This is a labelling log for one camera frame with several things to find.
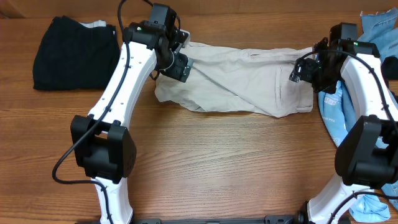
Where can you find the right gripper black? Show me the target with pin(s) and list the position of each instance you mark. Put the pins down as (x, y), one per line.
(306, 66)

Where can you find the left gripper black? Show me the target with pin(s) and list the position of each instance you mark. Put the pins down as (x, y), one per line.
(181, 68)

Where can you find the beige shorts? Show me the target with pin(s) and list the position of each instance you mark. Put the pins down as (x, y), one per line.
(225, 79)

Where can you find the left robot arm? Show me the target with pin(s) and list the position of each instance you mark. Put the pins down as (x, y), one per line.
(101, 140)

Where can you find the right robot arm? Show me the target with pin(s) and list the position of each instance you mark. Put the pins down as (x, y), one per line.
(367, 157)

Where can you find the light blue printed t-shirt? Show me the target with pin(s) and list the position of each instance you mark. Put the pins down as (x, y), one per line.
(339, 117)

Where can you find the dark garment at right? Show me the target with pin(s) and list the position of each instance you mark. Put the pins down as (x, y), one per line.
(389, 68)

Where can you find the blue denim jeans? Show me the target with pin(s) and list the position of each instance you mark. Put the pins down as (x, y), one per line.
(378, 29)

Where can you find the white folded garment under black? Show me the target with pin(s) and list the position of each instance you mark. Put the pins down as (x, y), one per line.
(94, 24)

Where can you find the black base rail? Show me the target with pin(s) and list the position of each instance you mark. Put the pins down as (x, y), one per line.
(269, 219)

